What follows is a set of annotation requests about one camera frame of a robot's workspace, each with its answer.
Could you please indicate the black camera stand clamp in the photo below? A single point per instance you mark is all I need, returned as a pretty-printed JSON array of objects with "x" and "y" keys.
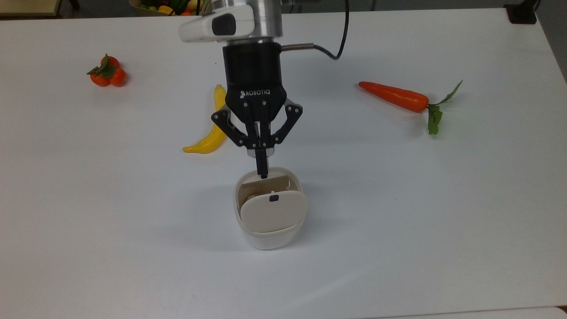
[{"x": 522, "y": 12}]

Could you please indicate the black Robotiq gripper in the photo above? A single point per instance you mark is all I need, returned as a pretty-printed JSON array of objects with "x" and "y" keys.
[{"x": 254, "y": 84}]

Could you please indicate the beige garbage bin with lid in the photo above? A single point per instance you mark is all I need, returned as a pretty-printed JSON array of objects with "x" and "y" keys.
[{"x": 272, "y": 215}]

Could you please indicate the wooden board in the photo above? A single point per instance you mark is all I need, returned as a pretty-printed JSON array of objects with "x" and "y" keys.
[{"x": 29, "y": 6}]

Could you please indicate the yellow toy banana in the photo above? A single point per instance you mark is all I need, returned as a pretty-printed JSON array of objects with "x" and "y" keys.
[{"x": 211, "y": 141}]

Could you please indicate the basket of toy fruit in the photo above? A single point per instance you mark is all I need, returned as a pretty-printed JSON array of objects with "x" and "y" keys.
[{"x": 172, "y": 6}]

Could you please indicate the orange toy carrot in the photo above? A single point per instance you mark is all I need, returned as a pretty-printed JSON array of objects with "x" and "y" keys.
[{"x": 394, "y": 96}]

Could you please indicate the orange toy tangerine cluster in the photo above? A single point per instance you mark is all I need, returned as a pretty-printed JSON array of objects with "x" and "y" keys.
[{"x": 108, "y": 76}]

